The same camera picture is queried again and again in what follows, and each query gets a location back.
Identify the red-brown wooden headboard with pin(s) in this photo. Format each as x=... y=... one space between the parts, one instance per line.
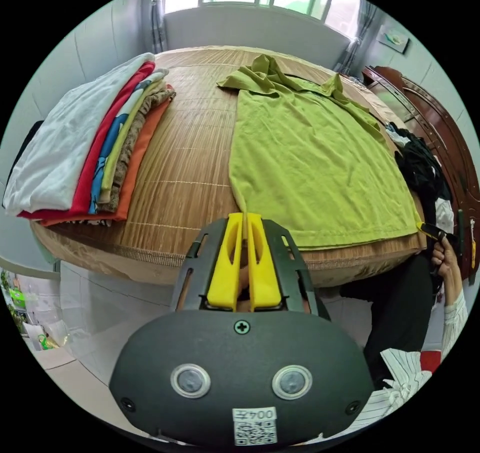
x=438 y=111

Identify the heap of dark clothes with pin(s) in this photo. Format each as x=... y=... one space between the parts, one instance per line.
x=422 y=168

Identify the person's right forearm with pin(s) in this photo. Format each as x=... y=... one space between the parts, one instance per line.
x=455 y=321

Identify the grey curtain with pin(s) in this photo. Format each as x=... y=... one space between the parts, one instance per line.
x=358 y=40
x=157 y=18

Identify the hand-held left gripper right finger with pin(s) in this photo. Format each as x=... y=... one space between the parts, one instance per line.
x=262 y=273

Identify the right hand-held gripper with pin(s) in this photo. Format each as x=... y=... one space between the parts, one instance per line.
x=439 y=233

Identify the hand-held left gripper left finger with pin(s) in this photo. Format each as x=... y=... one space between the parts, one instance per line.
x=225 y=269

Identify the green t-shirt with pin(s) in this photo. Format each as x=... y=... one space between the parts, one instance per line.
x=311 y=168

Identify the framed wall picture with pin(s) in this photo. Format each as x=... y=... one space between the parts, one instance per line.
x=393 y=38

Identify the pile of clothes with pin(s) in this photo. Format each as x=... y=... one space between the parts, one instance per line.
x=56 y=153

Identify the bed with woven mat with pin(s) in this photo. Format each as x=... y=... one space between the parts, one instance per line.
x=187 y=149

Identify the person's body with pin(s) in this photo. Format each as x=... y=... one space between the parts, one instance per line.
x=397 y=310

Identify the person's right hand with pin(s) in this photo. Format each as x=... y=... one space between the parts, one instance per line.
x=448 y=265

